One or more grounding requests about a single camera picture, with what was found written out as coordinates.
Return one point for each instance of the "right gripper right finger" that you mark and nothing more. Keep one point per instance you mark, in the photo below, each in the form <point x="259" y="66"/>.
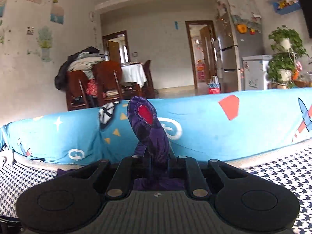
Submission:
<point x="173" y="166"/>

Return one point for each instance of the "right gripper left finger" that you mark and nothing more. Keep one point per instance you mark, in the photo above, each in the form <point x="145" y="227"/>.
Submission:
<point x="146" y="164"/>

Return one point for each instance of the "purple floral red-lined garment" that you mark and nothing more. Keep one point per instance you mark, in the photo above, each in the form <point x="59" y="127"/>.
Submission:
<point x="148" y="131"/>

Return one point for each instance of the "dark wooden chair behind table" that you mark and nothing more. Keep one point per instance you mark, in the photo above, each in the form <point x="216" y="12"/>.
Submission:
<point x="148" y="88"/>

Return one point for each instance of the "blue cartoon print sofa backrest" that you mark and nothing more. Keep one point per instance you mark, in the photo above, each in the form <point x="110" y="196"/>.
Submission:
<point x="222" y="126"/>

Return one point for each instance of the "red white shopping bag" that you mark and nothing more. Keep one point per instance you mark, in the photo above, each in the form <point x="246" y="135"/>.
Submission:
<point x="214" y="86"/>

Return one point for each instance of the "white clothed dining table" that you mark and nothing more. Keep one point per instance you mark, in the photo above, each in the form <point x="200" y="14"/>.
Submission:
<point x="133" y="73"/>

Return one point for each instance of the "brown wooden chair right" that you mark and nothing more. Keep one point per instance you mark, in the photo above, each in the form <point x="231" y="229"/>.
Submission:
<point x="108" y="75"/>

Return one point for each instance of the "brown wooden chair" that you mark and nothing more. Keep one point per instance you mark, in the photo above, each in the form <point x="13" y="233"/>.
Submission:
<point x="76" y="95"/>
<point x="108" y="75"/>

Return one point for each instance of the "brown wooden chair left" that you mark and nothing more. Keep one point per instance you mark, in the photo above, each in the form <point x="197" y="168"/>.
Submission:
<point x="76" y="95"/>

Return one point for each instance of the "houndstooth sofa seat cover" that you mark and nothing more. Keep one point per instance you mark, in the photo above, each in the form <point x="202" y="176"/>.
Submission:
<point x="292" y="171"/>

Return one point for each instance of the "white chest freezer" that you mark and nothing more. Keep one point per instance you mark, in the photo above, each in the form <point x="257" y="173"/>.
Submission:
<point x="255" y="72"/>

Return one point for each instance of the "silver refrigerator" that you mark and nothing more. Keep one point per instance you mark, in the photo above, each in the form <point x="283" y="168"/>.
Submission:
<point x="238" y="29"/>

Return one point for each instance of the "green potted plant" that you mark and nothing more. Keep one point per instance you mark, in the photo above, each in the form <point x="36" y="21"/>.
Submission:
<point x="284" y="67"/>

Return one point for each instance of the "blue wall shelf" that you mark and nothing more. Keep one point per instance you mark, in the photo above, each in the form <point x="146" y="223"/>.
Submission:
<point x="283" y="7"/>

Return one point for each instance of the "black wall television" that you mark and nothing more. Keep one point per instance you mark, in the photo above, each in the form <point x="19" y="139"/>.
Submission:
<point x="306" y="6"/>

